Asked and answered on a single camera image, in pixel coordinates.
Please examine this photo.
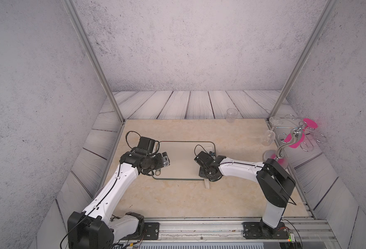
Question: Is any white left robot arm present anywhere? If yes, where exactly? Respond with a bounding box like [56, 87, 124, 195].
[67, 149, 170, 249]

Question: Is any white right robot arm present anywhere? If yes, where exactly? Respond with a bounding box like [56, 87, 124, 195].
[194, 151, 296, 229]

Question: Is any right aluminium frame post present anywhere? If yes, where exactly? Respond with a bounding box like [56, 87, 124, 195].
[267, 0, 338, 120]

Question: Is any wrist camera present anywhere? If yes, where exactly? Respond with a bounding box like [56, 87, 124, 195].
[136, 137, 160, 156]
[194, 151, 214, 168]

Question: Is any white green-rimmed cutting board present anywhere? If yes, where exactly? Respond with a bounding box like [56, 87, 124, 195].
[153, 141, 216, 181]

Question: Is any metal base rail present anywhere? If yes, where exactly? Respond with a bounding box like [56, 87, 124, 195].
[117, 217, 339, 243]

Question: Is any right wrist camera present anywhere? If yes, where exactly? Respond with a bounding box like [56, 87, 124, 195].
[194, 151, 214, 168]

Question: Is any metal glass rack stand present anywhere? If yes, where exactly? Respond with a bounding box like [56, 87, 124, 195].
[269, 114, 328, 161]

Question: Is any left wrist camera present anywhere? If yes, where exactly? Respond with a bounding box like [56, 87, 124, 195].
[136, 137, 160, 156]

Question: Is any clear plastic measuring cup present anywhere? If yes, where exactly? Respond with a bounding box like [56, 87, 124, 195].
[226, 109, 238, 123]

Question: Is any pink flower decoration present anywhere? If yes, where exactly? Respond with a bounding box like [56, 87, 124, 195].
[273, 118, 318, 166]

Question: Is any left aluminium frame post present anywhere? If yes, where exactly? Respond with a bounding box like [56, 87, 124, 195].
[63, 0, 125, 124]

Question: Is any aluminium frame post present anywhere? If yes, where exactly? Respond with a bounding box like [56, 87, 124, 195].
[63, 0, 125, 124]
[267, 0, 338, 120]

